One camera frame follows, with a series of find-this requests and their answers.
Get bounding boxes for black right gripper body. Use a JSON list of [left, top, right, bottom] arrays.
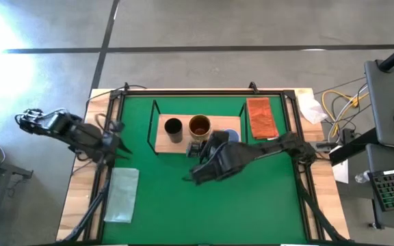
[[202, 131, 231, 161]]

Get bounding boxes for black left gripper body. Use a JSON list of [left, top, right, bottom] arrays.
[[99, 121, 124, 153]]

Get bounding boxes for light blue cup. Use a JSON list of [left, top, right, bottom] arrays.
[[223, 128, 242, 144]]

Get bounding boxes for tan mug with brown interior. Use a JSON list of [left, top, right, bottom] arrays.
[[187, 114, 213, 143]]

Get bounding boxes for black cup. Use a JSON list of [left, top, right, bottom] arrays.
[[163, 118, 183, 144]]

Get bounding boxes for pale green translucent bag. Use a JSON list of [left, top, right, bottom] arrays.
[[103, 167, 140, 224]]

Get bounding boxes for orange cloth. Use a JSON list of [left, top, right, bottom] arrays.
[[246, 97, 280, 140]]

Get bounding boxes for white crumpled paper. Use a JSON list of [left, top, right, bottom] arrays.
[[295, 89, 328, 125]]

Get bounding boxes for white paper sheet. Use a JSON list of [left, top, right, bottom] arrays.
[[332, 159, 350, 185]]

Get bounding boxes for black desk support beam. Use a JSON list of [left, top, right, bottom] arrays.
[[328, 128, 379, 167]]

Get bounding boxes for clear plastic bottle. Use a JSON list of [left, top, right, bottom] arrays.
[[354, 169, 371, 184]]

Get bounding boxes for black metal table frame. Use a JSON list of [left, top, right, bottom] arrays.
[[60, 81, 352, 243]]

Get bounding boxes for yellow cable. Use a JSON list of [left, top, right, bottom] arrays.
[[321, 89, 369, 137]]

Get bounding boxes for white cable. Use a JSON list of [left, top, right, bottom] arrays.
[[330, 83, 369, 137]]

